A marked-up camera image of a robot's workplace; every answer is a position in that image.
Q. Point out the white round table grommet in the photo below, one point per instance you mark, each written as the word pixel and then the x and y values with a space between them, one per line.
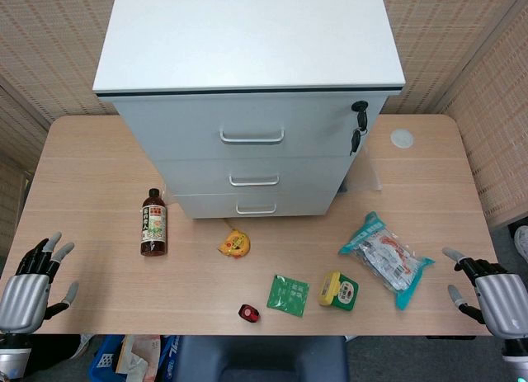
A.
pixel 402 138

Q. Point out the green sachet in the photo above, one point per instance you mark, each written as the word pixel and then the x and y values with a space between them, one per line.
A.
pixel 286 295

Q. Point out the large white cabinet drawer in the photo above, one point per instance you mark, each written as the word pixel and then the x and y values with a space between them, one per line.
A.
pixel 185 130

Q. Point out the black key in lock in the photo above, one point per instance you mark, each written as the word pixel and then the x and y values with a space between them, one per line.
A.
pixel 359 109

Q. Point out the teal clear snack bag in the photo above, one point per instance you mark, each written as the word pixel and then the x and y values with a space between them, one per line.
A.
pixel 383 258

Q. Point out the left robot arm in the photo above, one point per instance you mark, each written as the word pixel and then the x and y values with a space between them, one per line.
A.
pixel 12 355

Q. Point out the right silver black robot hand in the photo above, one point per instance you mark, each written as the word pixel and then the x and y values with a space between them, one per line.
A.
pixel 501 301

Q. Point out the brown drink bottle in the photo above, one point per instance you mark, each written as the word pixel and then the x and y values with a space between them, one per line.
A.
pixel 154 229

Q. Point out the yellow green snack box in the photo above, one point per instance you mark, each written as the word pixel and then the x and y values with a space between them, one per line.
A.
pixel 338 291

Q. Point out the black hanging key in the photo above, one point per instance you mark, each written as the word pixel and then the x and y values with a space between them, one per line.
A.
pixel 354 140

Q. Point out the blue plastic crate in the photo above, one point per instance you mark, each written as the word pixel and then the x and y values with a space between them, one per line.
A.
pixel 101 361

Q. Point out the papers in crate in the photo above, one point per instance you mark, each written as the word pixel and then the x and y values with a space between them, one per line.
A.
pixel 138 353

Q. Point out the small red black object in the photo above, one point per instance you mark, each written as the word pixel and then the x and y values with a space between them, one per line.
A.
pixel 248 312

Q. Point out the medium white cabinet drawer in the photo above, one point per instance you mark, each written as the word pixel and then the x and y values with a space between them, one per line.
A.
pixel 194 175

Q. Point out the dark blue chair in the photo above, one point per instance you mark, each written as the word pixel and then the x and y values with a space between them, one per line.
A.
pixel 264 359

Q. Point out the white three-drawer cabinet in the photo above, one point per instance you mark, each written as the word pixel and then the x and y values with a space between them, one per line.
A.
pixel 247 39

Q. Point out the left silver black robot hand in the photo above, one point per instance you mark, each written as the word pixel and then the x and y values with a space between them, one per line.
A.
pixel 22 299

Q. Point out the grey drawer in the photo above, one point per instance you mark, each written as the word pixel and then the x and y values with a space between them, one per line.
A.
pixel 206 206

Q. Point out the yellow snack packet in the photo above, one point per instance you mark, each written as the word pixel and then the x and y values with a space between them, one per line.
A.
pixel 235 246

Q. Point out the white sneaker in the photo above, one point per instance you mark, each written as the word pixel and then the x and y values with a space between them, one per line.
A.
pixel 522 243
pixel 82 345

